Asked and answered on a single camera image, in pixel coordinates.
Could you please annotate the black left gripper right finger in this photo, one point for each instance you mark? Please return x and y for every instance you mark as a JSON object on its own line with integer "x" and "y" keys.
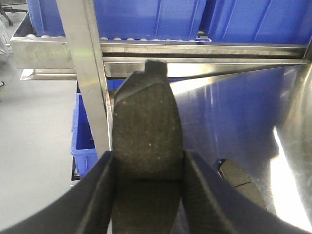
{"x": 212, "y": 206}

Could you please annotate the blue bin under table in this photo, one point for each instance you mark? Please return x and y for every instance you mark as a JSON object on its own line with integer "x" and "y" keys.
{"x": 82, "y": 148}

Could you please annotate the stainless steel rack frame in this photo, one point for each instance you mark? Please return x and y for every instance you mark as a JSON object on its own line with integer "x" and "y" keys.
{"x": 82, "y": 55}

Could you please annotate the left blue plastic bin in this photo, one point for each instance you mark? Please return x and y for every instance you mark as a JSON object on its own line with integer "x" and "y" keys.
{"x": 124, "y": 19}

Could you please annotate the right blue plastic bin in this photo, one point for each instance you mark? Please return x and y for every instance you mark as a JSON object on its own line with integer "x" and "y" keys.
{"x": 258, "y": 21}

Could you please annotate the blue plastic bin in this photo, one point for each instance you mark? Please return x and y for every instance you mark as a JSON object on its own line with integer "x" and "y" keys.
{"x": 124, "y": 19}
{"x": 258, "y": 21}

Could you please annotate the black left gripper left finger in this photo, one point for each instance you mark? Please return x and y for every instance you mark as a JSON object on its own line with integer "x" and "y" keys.
{"x": 84, "y": 209}

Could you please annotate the grey roller conveyor track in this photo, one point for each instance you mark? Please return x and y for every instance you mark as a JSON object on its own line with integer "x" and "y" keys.
{"x": 208, "y": 40}

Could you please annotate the brake pad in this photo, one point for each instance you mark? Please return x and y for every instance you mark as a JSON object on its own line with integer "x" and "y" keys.
{"x": 239, "y": 179}
{"x": 148, "y": 151}

